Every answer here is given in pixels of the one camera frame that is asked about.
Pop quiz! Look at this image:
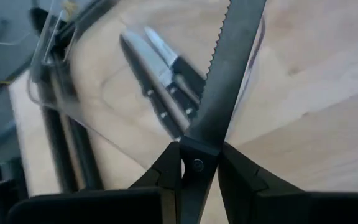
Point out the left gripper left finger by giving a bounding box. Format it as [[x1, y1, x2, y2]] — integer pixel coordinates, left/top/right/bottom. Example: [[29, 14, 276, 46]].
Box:
[[7, 141, 183, 224]]

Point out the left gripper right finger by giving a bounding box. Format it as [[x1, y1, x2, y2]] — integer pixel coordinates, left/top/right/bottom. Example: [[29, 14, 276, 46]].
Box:
[[217, 141, 358, 224]]

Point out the small knife riveted handle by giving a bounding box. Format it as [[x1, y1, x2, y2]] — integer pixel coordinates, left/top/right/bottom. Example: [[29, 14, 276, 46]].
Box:
[[165, 74, 200, 123]]

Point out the serrated knife riveted handle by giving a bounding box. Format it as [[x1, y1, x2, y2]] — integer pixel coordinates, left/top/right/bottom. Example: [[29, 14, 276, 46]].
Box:
[[178, 0, 269, 224]]

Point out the long black-handled knife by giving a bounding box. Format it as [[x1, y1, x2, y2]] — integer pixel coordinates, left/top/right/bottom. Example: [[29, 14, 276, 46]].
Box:
[[119, 28, 192, 140]]

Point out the paring knife smooth black handle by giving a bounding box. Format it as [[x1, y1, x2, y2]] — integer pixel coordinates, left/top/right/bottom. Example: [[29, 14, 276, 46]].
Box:
[[144, 26, 207, 98]]

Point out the clear plastic bin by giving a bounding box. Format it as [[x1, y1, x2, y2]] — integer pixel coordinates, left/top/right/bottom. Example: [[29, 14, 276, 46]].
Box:
[[26, 0, 269, 170]]

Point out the black aluminium rig frame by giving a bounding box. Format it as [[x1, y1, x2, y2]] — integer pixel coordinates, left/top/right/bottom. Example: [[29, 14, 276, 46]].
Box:
[[29, 0, 119, 194]]

